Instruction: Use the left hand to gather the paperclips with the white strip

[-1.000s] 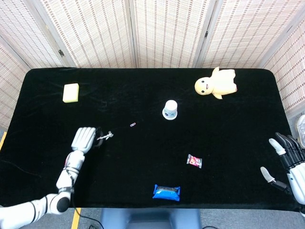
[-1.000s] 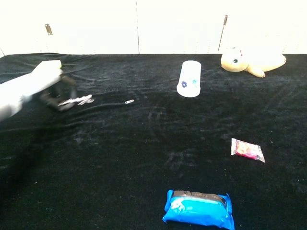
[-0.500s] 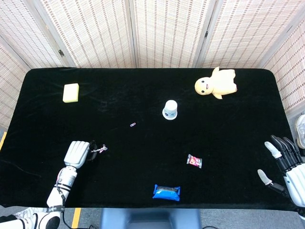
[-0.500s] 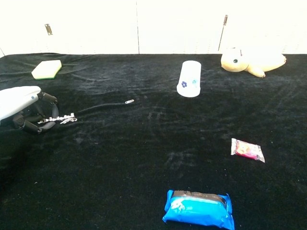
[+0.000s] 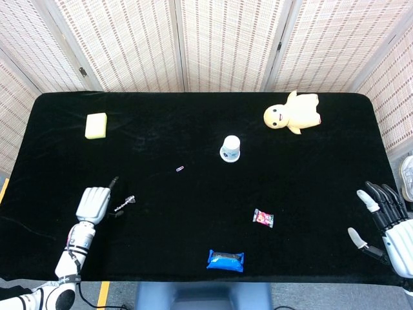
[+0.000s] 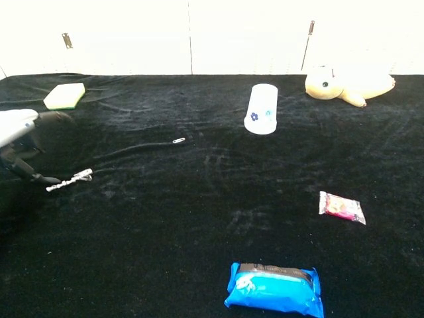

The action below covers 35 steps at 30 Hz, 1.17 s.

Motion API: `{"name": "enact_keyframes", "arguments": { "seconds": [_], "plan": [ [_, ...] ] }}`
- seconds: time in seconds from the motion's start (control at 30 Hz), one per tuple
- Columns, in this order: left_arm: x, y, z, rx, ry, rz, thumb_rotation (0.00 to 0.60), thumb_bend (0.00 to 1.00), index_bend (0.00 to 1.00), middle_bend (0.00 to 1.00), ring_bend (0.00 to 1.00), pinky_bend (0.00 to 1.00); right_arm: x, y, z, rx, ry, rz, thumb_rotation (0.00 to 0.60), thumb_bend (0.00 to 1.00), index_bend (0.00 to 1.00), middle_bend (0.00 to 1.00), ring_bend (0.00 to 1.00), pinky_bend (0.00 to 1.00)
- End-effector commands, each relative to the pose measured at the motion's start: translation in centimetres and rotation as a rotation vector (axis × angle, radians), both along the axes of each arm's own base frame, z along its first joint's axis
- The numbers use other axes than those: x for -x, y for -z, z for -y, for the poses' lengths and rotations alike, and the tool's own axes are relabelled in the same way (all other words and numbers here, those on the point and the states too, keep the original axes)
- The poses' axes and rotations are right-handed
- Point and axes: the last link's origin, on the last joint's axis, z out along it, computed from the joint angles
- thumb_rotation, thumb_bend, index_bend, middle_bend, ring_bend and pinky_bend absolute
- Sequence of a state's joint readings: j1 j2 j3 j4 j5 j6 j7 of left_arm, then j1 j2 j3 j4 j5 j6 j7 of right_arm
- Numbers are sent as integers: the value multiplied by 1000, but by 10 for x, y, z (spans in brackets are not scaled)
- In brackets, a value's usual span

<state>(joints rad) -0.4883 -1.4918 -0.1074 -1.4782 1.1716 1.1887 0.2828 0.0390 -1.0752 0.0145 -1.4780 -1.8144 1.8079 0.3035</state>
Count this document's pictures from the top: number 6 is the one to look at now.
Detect yellow plush doll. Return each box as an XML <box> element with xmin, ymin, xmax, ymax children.
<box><xmin>304</xmin><ymin>65</ymin><xmax>397</xmax><ymax>109</ymax></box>

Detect blue wet wipes pack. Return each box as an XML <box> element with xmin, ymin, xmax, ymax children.
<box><xmin>224</xmin><ymin>262</ymin><xmax>325</xmax><ymax>318</ymax></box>

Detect silver magnetic bead stick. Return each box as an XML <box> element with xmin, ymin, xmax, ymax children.
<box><xmin>46</xmin><ymin>168</ymin><xmax>93</xmax><ymax>193</ymax></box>

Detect yellow green sponge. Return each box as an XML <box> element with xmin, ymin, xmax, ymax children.
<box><xmin>42</xmin><ymin>82</ymin><xmax>86</xmax><ymax>111</ymax></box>

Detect white flower-print paper cup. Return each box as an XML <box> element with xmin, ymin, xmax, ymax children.
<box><xmin>243</xmin><ymin>83</ymin><xmax>279</xmax><ymax>136</ymax></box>

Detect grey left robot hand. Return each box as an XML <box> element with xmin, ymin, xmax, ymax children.
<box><xmin>0</xmin><ymin>108</ymin><xmax>76</xmax><ymax>185</ymax></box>

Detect pink candy packet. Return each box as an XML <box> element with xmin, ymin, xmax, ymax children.
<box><xmin>318</xmin><ymin>190</ymin><xmax>367</xmax><ymax>226</ymax></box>

